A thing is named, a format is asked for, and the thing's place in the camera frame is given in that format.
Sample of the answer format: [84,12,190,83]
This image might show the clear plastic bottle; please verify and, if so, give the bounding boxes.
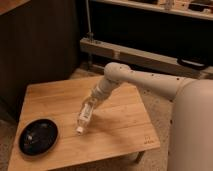
[76,98,95,135]

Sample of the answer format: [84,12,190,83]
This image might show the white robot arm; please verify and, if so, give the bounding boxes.
[91,62,213,171]

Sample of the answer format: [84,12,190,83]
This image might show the wooden table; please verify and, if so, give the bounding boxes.
[8,77,160,171]

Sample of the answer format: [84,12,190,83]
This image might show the grey metal bench beam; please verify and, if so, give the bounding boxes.
[80,38,213,79]

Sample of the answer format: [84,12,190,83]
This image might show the metal pole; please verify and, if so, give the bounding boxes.
[85,0,93,42]

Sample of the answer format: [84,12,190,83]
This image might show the dark wooden cabinet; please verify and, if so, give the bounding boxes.
[0,0,79,120]

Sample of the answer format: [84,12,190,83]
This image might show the wooden shelf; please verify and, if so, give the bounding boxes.
[92,0,213,21]

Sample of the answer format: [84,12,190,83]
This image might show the black handle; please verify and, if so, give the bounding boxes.
[177,58,209,70]

